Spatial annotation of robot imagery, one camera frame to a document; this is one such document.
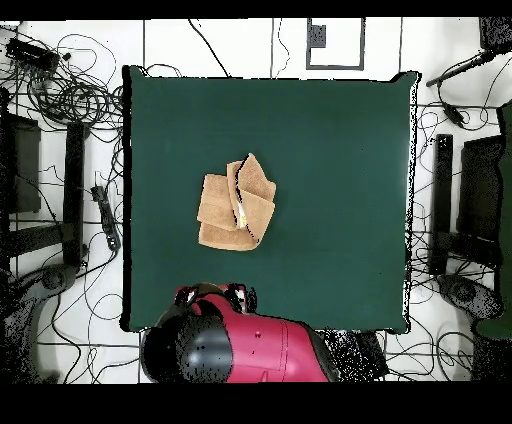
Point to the grey square floor frame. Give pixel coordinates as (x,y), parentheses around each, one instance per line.
(316,36)

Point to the dark green table cloth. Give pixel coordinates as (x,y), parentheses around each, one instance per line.
(320,160)

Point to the dark green fabric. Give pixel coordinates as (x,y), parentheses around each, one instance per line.
(506,200)

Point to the black stand bar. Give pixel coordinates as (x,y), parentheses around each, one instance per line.
(74,192)
(442,200)

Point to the tan terry towel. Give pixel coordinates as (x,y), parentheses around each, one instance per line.
(218,200)

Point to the black tripod pole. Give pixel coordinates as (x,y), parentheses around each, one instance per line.
(460,68)

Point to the black power strip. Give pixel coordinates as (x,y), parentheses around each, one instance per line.
(106,216)

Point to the dark flat panel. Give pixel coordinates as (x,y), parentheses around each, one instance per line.
(480,188)
(26,172)

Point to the black power adapter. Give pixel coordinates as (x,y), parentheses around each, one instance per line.
(454,115)

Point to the black speckled box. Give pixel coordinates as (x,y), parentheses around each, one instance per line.
(496,34)

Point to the dark pedestal leg with caster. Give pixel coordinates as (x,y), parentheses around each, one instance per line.
(52,278)
(466,294)

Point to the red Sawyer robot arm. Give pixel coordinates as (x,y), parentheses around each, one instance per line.
(260,344)

